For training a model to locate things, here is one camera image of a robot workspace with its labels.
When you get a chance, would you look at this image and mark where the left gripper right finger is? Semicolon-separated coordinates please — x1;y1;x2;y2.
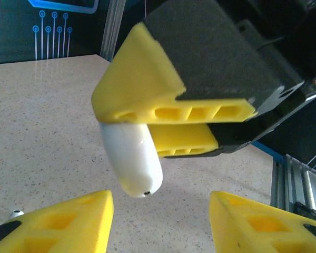
209;190;316;253

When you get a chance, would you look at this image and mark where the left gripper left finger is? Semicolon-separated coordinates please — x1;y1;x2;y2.
0;189;114;253

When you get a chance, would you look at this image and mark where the lilac flip-top bottle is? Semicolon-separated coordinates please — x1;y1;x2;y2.
99;121;164;199

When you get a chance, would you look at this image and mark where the pale wireless earbud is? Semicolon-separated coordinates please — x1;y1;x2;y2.
9;209;25;219

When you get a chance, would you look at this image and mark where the aluminium frame post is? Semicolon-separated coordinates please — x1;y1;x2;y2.
271;152;316;219
100;0;127;63

